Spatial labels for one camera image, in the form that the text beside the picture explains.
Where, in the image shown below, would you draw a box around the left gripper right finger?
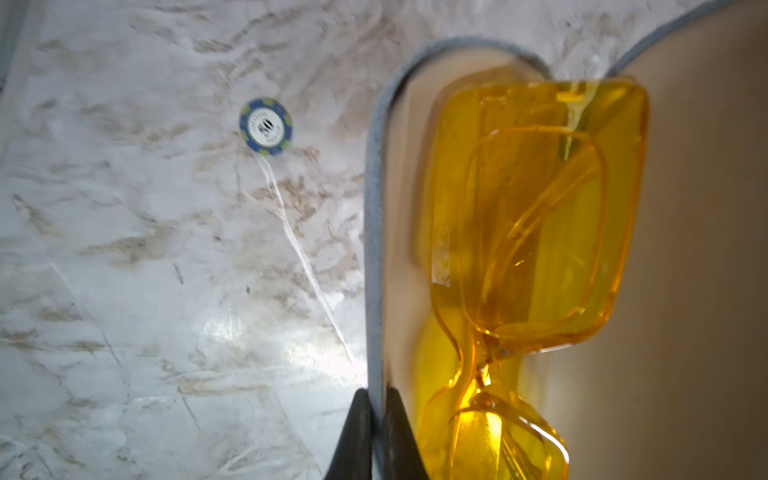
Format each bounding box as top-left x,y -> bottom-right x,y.
383,387 -> 429,480

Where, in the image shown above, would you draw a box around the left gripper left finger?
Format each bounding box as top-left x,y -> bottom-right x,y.
324,388 -> 372,480

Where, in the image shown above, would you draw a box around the yellow sunglasses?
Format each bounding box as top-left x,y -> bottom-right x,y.
412,78 -> 649,479

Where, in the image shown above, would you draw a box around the blue white poker chip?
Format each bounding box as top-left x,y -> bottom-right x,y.
239,97 -> 294,157

